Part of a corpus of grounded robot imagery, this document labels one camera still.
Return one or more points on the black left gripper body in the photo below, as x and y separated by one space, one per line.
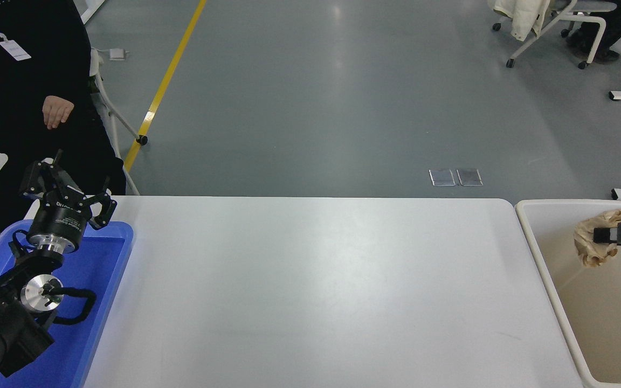
60 223

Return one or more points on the tan paper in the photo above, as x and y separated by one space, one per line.
588 237

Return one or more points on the person's left hand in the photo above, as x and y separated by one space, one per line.
58 112

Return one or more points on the blue plastic tray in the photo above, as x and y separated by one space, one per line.
100 269

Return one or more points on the grey wheeled chair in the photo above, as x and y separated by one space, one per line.
141 140

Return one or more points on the large pale bin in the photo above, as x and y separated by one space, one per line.
601 323

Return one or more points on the person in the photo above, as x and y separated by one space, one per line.
19 81
612 21

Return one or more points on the white name badge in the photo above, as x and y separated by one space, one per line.
15 50

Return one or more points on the white power adapter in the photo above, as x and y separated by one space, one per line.
118 53

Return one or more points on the silver floor plate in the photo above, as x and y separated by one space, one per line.
469 177
442 177

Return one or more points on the white slanted table leg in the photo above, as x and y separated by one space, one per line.
92 11

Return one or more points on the white wheeled chair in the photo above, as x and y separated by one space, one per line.
510 63

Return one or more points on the cream puffy jacket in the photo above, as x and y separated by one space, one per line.
521 16

